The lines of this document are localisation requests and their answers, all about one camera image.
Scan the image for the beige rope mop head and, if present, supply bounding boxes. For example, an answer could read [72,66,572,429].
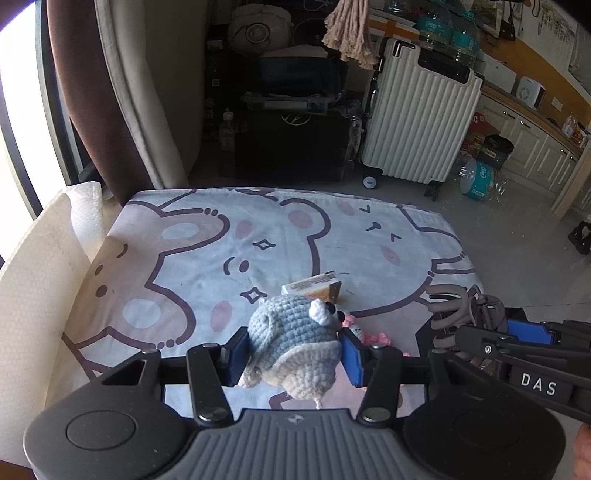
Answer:
[322,0,377,70]

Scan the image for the dark hair claw clip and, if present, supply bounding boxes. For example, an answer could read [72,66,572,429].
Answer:
[418,284,509,365]

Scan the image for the beige curtain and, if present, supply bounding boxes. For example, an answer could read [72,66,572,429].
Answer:
[95,0,204,190]

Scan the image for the black cardboard box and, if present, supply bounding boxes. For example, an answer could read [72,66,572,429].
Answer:
[416,307,527,370]

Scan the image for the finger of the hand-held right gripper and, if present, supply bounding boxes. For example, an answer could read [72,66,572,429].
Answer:
[505,318,591,352]
[455,325,591,370]

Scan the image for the white textured paper towel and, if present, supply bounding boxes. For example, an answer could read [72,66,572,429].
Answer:
[62,181,105,259]

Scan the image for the printed blanket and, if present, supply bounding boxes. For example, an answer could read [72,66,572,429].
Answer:
[60,187,483,416]

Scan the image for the white ribbed suitcase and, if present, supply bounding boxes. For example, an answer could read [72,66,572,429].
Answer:
[360,37,484,200]

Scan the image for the dark blue bag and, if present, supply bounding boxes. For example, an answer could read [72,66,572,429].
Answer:
[256,55,347,97]

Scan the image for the clear plastic bag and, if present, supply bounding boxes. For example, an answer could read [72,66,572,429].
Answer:
[342,104,365,158]

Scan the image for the pink bag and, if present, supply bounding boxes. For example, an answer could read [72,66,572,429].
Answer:
[227,4,294,58]

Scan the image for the white kitchen cabinets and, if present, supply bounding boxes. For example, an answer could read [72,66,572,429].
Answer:
[475,85,583,199]

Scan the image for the small plastic bottle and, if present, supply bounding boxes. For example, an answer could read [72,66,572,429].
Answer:
[219,108,236,153]

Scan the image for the white box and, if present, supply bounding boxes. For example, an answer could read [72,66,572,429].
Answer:
[475,58,515,90]

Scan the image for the black window frame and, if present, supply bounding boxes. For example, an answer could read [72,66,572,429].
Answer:
[0,0,93,222]

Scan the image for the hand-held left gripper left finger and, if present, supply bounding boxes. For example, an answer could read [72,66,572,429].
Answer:
[95,327,252,428]

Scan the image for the pink crochet doll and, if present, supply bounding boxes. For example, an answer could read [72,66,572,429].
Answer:
[342,314,411,358]

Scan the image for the red carton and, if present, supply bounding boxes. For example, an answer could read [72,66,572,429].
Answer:
[462,113,492,153]

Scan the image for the cream foam cushion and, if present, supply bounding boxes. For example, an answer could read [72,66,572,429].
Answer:
[0,191,109,469]

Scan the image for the teal water bottle pack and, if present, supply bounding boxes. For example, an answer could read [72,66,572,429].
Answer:
[455,154,509,204]

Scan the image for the clear plastic storage box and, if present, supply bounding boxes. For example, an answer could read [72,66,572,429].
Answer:
[242,90,340,114]

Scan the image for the white heater appliance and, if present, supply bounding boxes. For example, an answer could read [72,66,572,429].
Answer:
[516,76,546,109]

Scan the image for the black trash bin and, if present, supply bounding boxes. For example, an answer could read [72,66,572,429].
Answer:
[480,135,515,169]

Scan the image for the grey crochet doll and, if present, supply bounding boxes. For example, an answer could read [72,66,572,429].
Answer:
[236,295,352,409]

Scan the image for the pack of water bottles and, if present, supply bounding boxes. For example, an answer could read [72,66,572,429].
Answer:
[416,4,481,70]

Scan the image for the small yellow tissue pack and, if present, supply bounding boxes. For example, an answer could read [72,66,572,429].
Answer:
[281,271,343,305]

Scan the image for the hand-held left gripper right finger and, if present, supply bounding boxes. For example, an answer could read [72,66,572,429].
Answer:
[339,331,467,425]

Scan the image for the brown curtain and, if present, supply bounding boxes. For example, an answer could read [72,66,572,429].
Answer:
[46,0,144,206]

